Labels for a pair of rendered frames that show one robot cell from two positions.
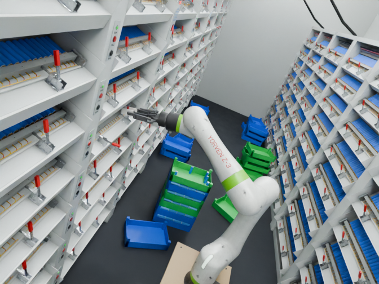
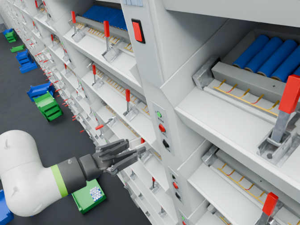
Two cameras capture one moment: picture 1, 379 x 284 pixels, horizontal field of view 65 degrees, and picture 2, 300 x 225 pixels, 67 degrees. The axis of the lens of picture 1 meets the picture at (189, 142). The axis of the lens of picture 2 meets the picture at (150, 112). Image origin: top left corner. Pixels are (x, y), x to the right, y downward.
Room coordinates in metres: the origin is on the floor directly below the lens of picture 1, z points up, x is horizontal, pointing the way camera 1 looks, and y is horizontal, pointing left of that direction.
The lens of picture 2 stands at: (1.87, 0.15, 1.47)
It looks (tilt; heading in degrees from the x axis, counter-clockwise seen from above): 36 degrees down; 154
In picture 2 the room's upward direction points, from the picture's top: 15 degrees counter-clockwise
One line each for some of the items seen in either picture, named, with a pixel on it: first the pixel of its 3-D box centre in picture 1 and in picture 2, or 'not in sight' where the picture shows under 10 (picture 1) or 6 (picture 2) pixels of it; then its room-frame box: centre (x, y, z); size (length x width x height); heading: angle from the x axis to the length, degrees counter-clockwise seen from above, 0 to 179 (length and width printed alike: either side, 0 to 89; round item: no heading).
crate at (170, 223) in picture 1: (173, 214); not in sight; (1.84, -0.11, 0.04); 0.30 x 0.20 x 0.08; 97
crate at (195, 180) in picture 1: (191, 174); not in sight; (1.84, -0.11, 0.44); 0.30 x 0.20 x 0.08; 97
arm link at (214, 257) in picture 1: (210, 263); not in sight; (1.07, -0.32, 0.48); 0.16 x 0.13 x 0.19; 149
